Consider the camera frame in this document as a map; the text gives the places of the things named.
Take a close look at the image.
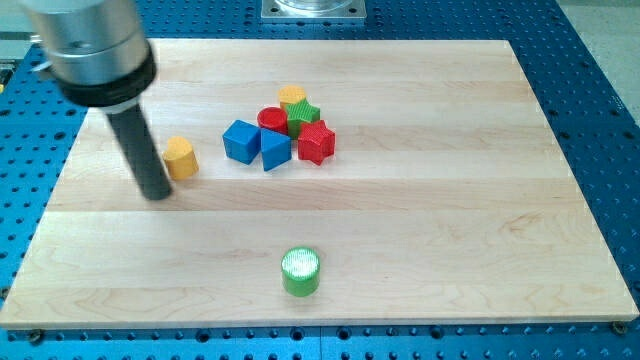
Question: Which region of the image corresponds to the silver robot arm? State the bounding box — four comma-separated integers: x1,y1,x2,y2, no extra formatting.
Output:
19,0,156,113

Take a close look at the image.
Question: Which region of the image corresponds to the blue cube block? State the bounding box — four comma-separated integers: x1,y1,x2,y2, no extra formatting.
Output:
223,120,261,165

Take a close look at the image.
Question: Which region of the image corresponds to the yellow heart block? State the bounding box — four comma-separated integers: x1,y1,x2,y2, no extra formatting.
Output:
162,136,199,180

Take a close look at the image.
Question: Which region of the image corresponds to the light wooden board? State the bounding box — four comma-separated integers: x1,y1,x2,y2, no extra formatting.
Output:
1,39,638,329

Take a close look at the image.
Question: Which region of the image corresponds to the red star block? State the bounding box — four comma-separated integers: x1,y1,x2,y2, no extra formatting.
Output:
297,120,336,165

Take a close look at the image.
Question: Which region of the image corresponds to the blue triangular prism block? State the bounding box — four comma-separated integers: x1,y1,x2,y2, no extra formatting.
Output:
261,128,292,171

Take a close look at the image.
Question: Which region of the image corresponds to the green star block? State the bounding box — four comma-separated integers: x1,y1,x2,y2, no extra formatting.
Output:
285,98,321,140

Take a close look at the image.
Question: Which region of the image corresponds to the red cylinder block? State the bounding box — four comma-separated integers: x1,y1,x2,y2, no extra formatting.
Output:
257,107,288,135

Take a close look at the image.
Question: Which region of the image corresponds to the green cylinder block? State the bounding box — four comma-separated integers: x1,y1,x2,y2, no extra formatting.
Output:
281,247,321,297

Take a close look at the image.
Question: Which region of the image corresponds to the yellow cylinder block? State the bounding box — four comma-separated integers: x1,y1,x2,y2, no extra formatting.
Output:
277,85,307,110

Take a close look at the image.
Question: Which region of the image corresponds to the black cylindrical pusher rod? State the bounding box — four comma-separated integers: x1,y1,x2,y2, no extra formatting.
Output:
106,104,172,201

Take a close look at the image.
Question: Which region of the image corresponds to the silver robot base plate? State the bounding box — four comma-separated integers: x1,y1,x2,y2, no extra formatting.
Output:
260,0,367,24

